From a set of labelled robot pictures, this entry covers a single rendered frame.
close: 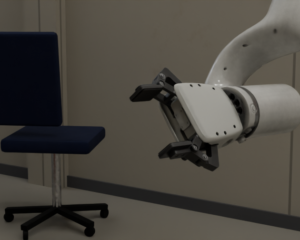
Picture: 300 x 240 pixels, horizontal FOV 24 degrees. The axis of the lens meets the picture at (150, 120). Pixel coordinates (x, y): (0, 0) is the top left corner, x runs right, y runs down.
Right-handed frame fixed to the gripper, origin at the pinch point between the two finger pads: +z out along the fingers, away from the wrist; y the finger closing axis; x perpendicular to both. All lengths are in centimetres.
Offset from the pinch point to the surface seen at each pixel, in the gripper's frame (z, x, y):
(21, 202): -193, -298, 111
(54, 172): -176, -236, 100
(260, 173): -264, -171, 50
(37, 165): -226, -310, 141
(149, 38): -247, -184, 158
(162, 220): -228, -225, 53
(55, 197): -177, -245, 89
